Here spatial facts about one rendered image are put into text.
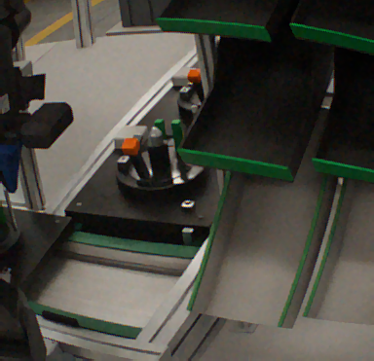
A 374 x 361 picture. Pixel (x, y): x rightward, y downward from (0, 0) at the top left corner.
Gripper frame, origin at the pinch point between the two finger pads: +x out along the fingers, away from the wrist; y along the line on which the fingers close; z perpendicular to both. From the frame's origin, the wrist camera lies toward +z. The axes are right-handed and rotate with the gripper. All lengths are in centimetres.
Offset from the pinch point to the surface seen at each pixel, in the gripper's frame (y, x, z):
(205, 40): -15.6, -4.6, 22.8
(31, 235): 19.0, 28.2, 24.3
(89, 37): 65, 37, 126
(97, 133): 35, 40, 76
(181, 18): -16.9, -10.8, 14.7
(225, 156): -20.8, 4.0, 11.3
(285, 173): -27.6, 4.8, 10.2
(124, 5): 96, 55, 203
